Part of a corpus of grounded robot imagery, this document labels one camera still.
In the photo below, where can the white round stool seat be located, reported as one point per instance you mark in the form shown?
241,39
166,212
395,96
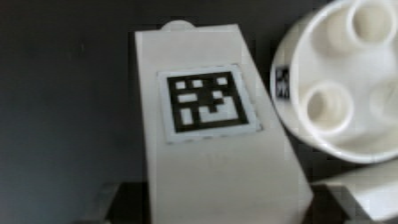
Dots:
335,80

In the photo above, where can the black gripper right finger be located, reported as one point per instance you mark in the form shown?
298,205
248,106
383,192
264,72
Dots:
335,207

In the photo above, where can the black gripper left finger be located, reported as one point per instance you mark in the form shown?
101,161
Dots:
120,206

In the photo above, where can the white right side rail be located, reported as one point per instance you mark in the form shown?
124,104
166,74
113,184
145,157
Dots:
365,191

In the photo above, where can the white stool leg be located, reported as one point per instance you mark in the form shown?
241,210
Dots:
227,179

